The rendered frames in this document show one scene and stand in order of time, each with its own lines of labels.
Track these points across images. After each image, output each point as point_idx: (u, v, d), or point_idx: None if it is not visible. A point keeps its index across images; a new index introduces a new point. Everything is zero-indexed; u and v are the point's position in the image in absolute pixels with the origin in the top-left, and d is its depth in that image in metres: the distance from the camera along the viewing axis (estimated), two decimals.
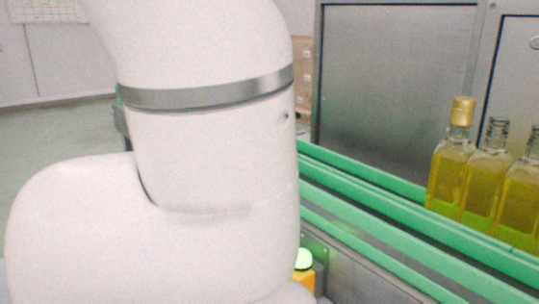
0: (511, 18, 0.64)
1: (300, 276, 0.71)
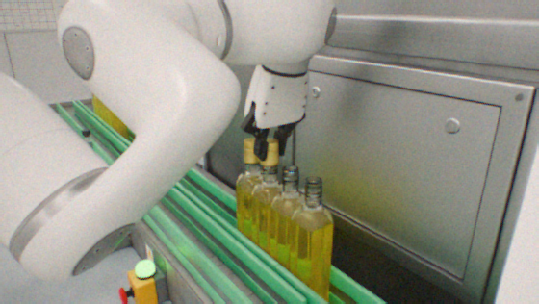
0: None
1: (140, 284, 0.85)
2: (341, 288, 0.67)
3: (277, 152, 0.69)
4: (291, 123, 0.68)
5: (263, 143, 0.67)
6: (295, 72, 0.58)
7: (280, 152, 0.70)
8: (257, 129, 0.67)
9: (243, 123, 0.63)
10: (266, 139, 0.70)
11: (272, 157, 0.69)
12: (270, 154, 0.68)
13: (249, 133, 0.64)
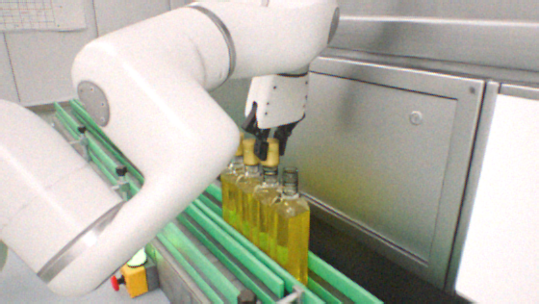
0: None
1: (131, 271, 0.89)
2: (318, 271, 0.71)
3: None
4: (291, 123, 0.68)
5: (264, 143, 0.67)
6: (297, 72, 0.58)
7: (280, 152, 0.70)
8: (258, 129, 0.66)
9: (243, 123, 0.63)
10: (248, 140, 0.74)
11: (253, 157, 0.73)
12: (251, 153, 0.73)
13: (250, 133, 0.64)
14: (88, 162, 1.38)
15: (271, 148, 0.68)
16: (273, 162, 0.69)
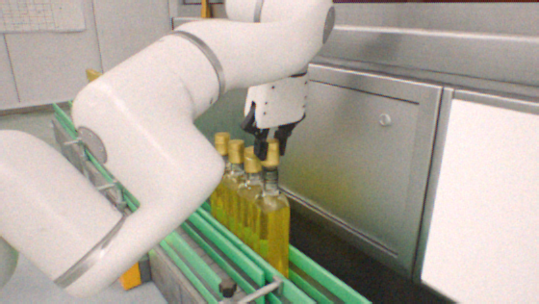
0: None
1: None
2: (297, 264, 0.76)
3: (243, 151, 0.79)
4: (291, 123, 0.68)
5: (263, 143, 0.67)
6: (295, 72, 0.58)
7: (280, 152, 0.70)
8: (257, 129, 0.67)
9: (243, 123, 0.63)
10: (233, 140, 0.79)
11: (238, 156, 0.78)
12: (236, 153, 0.78)
13: (249, 133, 0.64)
14: (85, 161, 1.43)
15: (254, 156, 0.74)
16: (256, 168, 0.75)
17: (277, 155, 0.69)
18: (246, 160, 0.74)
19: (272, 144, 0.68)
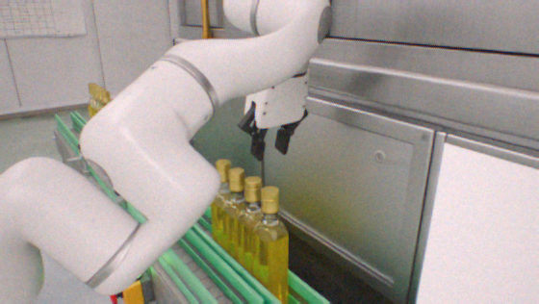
0: None
1: (127, 286, 0.96)
2: (296, 290, 0.79)
3: (243, 180, 0.81)
4: (293, 122, 0.68)
5: (260, 143, 0.66)
6: (295, 72, 0.58)
7: (283, 151, 0.71)
8: (255, 129, 0.66)
9: (241, 121, 0.63)
10: (234, 169, 0.82)
11: (239, 185, 0.81)
12: (237, 182, 0.80)
13: (246, 132, 0.64)
14: (88, 177, 1.45)
15: (254, 187, 0.76)
16: (256, 198, 0.77)
17: (277, 203, 0.73)
18: (246, 190, 0.77)
19: (272, 194, 0.71)
